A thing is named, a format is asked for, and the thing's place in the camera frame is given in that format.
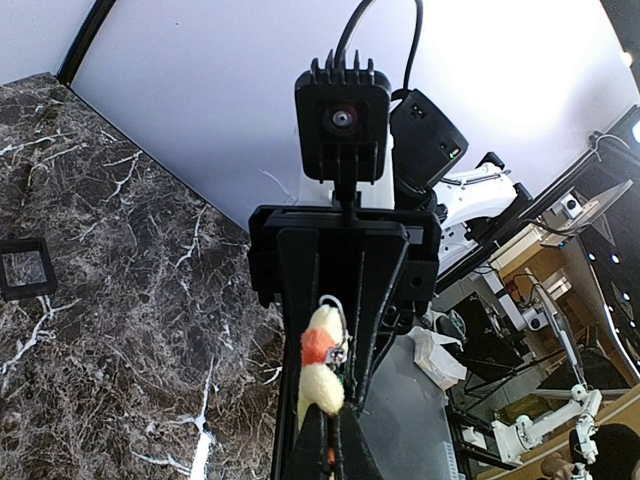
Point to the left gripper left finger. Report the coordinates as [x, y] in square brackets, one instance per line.
[310, 457]

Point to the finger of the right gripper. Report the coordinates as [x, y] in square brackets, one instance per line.
[296, 252]
[383, 259]

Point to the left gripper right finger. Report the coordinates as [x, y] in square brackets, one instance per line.
[354, 460]

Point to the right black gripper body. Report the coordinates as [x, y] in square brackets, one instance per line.
[339, 250]

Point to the flower brooch green orange yellow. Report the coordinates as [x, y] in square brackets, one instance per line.
[324, 349]

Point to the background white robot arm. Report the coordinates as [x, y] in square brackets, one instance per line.
[513, 441]

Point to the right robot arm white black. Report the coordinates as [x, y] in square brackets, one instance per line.
[422, 149]

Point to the crumpled white tissue bag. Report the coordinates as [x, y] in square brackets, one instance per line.
[433, 358]

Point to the seated person in black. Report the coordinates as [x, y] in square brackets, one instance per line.
[617, 458]

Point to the small black display box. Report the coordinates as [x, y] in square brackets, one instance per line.
[26, 269]

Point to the right black frame post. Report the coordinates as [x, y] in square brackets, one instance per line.
[83, 40]

